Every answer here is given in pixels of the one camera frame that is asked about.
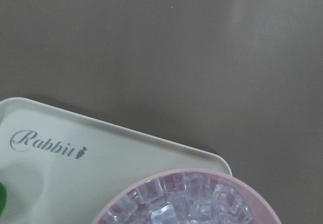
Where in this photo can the cream rabbit tray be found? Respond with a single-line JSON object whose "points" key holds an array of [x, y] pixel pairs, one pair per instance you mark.
{"points": [[61, 167]]}

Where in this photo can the green toy pepper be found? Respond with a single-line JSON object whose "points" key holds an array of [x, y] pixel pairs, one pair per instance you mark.
{"points": [[3, 197]]}

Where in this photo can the pile of clear ice cubes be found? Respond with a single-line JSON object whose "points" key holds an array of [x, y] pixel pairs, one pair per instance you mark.
{"points": [[189, 197]]}

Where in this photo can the pink bowl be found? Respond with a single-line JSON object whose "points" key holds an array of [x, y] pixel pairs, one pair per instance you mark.
{"points": [[261, 210]]}

